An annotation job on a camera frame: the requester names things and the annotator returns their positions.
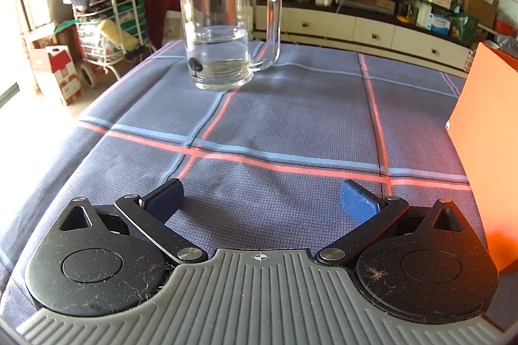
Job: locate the white and red carton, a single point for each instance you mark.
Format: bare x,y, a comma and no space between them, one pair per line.
56,74

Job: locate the blue and white box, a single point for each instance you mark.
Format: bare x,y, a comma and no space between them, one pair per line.
440,24

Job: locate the blue plaid tablecloth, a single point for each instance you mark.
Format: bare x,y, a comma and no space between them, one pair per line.
283,118

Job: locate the cream television cabinet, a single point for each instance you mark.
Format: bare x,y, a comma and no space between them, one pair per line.
364,29

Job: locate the orange cardboard box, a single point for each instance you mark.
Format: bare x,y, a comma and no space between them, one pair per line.
485,146

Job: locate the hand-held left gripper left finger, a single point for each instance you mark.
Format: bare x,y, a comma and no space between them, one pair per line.
166,199

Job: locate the green plastic bag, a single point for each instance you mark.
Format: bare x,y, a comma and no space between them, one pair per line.
463,27

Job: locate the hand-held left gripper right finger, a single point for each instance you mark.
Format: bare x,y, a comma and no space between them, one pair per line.
358,203

